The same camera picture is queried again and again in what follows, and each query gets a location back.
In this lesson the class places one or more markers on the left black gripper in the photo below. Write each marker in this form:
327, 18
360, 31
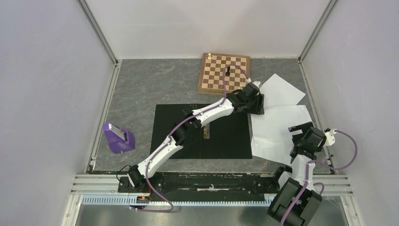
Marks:
259, 108

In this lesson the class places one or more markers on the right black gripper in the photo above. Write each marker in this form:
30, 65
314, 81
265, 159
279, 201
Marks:
304, 127

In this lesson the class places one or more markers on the white paper sheet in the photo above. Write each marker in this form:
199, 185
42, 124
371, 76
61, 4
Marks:
279, 92
271, 139

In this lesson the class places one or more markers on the teal black file folder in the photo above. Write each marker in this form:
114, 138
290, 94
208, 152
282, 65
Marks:
228, 137

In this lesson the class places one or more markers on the purple stand with phone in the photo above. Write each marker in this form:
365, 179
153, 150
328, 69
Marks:
119, 140

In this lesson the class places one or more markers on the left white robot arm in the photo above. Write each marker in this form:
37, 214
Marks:
177, 137

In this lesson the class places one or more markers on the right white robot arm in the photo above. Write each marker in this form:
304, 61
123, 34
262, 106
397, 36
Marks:
297, 201

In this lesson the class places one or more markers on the wooden chessboard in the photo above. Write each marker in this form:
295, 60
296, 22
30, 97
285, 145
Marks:
212, 74

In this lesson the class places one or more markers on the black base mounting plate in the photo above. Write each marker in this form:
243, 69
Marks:
203, 187

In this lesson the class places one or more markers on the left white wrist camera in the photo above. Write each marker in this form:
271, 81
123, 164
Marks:
255, 85

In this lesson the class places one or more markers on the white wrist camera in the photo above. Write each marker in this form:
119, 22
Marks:
330, 136
255, 85

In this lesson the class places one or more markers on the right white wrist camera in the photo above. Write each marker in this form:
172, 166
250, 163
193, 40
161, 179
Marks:
330, 136

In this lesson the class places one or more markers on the aluminium frame rail right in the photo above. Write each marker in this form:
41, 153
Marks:
317, 29

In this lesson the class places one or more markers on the aluminium frame rail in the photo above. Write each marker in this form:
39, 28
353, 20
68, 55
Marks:
97, 30
317, 29

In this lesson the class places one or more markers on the aluminium frame rail left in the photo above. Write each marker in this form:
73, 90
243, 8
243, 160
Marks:
97, 30

